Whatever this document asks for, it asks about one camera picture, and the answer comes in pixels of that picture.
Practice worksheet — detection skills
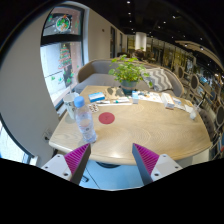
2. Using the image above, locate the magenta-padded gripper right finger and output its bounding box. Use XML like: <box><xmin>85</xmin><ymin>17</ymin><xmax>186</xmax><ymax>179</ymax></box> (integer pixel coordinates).
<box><xmin>131</xmin><ymin>143</ymin><xmax>184</xmax><ymax>186</ymax></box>

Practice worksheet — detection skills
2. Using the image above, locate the long white box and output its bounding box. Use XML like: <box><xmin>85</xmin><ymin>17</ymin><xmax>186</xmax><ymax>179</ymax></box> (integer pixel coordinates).
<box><xmin>160</xmin><ymin>92</ymin><xmax>176</xmax><ymax>110</ymax></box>

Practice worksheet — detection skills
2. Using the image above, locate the printed white leaflet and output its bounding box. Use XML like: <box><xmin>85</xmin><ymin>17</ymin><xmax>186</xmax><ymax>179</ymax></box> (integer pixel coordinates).
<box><xmin>138</xmin><ymin>91</ymin><xmax>164</xmax><ymax>104</ymax></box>

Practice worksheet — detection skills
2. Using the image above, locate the clear bottle with blue cap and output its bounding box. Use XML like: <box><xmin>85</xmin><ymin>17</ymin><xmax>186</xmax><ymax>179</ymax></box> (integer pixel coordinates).
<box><xmin>73</xmin><ymin>95</ymin><xmax>98</xmax><ymax>144</ymax></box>

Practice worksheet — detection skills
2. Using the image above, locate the grey curved sofa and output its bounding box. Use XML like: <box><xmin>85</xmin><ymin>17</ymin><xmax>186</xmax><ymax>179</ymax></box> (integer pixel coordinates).
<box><xmin>73</xmin><ymin>59</ymin><xmax>185</xmax><ymax>98</ymax></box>

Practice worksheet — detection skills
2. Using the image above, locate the window with festive stickers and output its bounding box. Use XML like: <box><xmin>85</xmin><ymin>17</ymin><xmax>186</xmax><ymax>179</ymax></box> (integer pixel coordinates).
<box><xmin>39</xmin><ymin>4</ymin><xmax>86</xmax><ymax>108</ymax></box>

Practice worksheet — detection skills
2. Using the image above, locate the white wall socket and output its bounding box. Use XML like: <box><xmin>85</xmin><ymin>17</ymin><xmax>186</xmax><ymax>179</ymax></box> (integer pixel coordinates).
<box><xmin>41</xmin><ymin>128</ymin><xmax>54</xmax><ymax>143</ymax></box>

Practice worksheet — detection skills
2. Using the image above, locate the flat blue box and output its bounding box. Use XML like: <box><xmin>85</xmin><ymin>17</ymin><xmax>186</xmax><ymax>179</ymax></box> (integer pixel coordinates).
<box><xmin>88</xmin><ymin>91</ymin><xmax>106</xmax><ymax>103</ymax></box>

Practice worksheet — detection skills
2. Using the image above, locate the group of grey dining chairs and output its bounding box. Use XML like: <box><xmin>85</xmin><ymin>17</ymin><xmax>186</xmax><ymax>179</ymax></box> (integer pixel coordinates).
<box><xmin>173</xmin><ymin>63</ymin><xmax>224</xmax><ymax>158</ymax></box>

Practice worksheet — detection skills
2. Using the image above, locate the white mug with black letters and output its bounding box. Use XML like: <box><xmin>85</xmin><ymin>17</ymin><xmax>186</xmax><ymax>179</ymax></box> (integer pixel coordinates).
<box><xmin>62</xmin><ymin>92</ymin><xmax>81</xmax><ymax>120</ymax></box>

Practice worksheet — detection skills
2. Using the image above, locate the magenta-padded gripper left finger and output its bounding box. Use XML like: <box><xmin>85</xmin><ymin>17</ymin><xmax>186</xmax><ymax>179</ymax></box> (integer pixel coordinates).
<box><xmin>40</xmin><ymin>143</ymin><xmax>92</xmax><ymax>186</ymax></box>

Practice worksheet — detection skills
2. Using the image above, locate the small upright blue carton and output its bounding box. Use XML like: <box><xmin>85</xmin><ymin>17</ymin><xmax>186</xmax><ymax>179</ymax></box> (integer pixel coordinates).
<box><xmin>131</xmin><ymin>90</ymin><xmax>140</xmax><ymax>104</ymax></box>

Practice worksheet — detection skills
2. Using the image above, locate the white toothpaste tube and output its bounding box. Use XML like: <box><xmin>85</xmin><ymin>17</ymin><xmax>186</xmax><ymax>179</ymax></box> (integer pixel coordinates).
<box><xmin>96</xmin><ymin>99</ymin><xmax>133</xmax><ymax>106</ymax></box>

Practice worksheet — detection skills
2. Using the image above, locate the pill blister pack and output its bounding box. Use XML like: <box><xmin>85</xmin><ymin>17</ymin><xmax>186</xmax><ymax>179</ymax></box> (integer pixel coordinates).
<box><xmin>87</xmin><ymin>103</ymin><xmax>100</xmax><ymax>114</ymax></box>

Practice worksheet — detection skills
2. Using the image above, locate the grey white chevron cushion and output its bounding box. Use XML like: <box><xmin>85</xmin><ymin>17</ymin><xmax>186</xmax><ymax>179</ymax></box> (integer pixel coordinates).
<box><xmin>141</xmin><ymin>67</ymin><xmax>174</xmax><ymax>93</ymax></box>

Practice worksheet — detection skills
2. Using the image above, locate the green potted plant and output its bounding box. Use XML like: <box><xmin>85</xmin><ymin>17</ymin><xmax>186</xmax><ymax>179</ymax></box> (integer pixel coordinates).
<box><xmin>108</xmin><ymin>54</ymin><xmax>154</xmax><ymax>96</ymax></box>

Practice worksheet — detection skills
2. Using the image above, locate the group of ceiling spotlights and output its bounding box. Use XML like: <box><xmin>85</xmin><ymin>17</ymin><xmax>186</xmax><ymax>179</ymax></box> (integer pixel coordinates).
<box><xmin>123</xmin><ymin>0</ymin><xmax>214</xmax><ymax>48</ymax></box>

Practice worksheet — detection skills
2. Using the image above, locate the flat round red coaster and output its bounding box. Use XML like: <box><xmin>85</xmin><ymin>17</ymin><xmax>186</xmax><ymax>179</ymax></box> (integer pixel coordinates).
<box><xmin>98</xmin><ymin>111</ymin><xmax>116</xmax><ymax>125</ymax></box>

